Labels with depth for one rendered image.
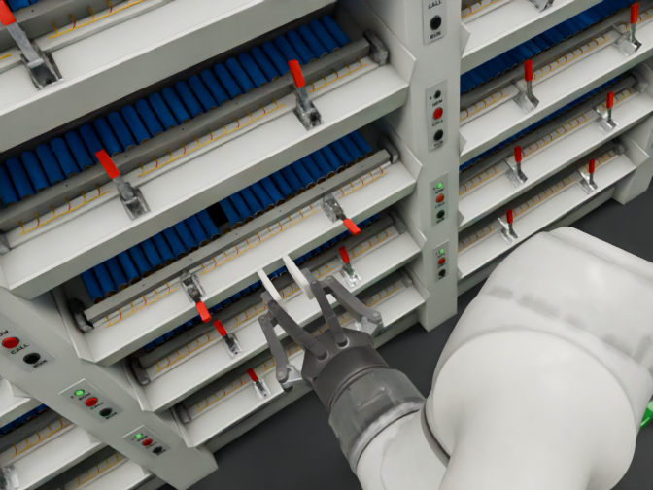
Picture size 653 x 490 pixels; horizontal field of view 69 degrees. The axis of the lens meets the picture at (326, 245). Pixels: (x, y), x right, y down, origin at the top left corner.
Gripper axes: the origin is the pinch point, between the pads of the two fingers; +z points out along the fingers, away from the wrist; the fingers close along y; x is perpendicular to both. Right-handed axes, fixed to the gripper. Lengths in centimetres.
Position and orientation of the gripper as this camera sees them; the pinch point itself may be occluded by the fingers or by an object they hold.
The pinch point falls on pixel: (284, 283)
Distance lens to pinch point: 61.8
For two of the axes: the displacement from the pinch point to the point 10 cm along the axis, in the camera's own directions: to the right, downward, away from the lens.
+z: -4.5, -4.9, 7.4
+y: -8.5, 4.9, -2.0
